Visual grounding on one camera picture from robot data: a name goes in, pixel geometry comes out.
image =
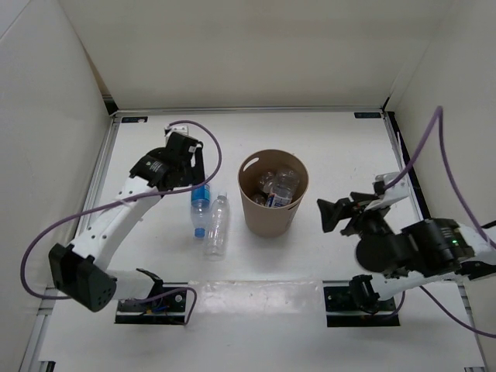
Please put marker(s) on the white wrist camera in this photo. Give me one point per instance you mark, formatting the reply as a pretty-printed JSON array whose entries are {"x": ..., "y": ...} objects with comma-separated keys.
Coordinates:
[
  {"x": 179, "y": 128},
  {"x": 388, "y": 191}
]

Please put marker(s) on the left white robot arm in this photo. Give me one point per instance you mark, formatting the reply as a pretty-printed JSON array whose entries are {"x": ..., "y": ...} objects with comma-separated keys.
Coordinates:
[{"x": 79, "y": 269}]

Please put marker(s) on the clear plastic bottle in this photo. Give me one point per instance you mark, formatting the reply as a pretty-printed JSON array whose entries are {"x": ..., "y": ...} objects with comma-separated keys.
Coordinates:
[{"x": 217, "y": 231}]

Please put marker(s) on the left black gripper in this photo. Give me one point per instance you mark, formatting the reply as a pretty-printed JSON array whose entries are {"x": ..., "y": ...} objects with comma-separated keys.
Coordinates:
[{"x": 194, "y": 174}]

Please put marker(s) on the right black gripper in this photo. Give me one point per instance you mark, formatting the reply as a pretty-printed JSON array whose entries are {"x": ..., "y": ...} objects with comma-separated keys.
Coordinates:
[{"x": 331, "y": 212}]

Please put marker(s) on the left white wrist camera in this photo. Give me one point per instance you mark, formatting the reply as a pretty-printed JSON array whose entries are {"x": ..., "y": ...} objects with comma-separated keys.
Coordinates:
[{"x": 179, "y": 128}]

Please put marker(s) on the crushed bottles inside bin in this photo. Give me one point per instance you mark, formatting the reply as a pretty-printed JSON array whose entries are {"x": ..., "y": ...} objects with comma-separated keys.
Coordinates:
[{"x": 263, "y": 186}]

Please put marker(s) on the blue label plastic bottle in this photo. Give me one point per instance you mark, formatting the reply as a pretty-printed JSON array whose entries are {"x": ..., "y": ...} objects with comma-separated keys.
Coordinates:
[{"x": 200, "y": 207}]

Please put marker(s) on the orange blue label bottle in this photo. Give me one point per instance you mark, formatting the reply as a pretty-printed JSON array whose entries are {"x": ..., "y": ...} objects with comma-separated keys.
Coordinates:
[{"x": 283, "y": 188}]

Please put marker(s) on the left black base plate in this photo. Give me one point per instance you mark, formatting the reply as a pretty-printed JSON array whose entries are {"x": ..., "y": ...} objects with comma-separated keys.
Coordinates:
[{"x": 168, "y": 310}]

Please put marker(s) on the brown round waste bin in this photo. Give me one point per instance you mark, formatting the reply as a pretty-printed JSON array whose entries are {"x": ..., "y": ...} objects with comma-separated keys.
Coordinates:
[{"x": 263, "y": 221}]

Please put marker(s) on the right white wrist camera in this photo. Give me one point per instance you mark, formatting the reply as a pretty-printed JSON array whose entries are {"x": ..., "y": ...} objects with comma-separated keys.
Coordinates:
[{"x": 388, "y": 191}]

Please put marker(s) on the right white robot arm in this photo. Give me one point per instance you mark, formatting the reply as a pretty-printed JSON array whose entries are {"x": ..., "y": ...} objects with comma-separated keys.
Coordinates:
[{"x": 427, "y": 251}]

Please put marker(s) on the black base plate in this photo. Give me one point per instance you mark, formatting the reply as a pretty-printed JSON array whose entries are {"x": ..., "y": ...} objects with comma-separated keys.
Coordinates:
[
  {"x": 342, "y": 312},
  {"x": 168, "y": 310}
]

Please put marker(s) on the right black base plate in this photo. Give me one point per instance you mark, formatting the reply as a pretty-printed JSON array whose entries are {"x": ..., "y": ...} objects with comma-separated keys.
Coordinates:
[{"x": 342, "y": 312}]

